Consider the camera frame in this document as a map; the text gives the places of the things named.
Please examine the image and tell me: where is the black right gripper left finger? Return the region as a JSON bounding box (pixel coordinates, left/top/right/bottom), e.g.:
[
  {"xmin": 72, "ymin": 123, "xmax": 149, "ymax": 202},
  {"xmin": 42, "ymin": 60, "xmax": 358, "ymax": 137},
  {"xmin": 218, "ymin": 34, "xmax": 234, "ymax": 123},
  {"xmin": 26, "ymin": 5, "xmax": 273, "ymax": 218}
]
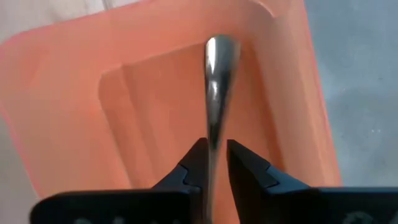
[{"xmin": 29, "ymin": 137, "xmax": 210, "ymax": 224}]

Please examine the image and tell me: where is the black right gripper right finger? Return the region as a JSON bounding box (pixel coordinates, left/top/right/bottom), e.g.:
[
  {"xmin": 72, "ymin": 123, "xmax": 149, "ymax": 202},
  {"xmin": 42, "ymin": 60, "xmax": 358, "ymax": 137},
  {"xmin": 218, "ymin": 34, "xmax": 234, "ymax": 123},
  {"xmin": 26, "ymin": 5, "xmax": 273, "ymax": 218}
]
[{"xmin": 226, "ymin": 139, "xmax": 398, "ymax": 224}]

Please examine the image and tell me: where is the silver metal utensil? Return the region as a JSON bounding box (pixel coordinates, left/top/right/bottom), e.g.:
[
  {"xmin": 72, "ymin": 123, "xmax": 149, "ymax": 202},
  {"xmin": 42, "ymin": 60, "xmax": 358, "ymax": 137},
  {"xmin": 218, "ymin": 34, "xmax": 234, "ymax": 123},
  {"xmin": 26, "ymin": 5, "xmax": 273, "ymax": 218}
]
[{"xmin": 203, "ymin": 34, "xmax": 241, "ymax": 224}]

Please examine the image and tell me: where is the orange plastic tray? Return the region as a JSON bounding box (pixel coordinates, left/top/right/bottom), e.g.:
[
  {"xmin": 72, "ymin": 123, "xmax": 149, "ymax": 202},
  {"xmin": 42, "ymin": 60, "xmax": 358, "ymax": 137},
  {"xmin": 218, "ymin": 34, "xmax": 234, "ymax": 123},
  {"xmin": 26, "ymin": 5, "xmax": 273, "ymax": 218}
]
[{"xmin": 0, "ymin": 0, "xmax": 343, "ymax": 224}]

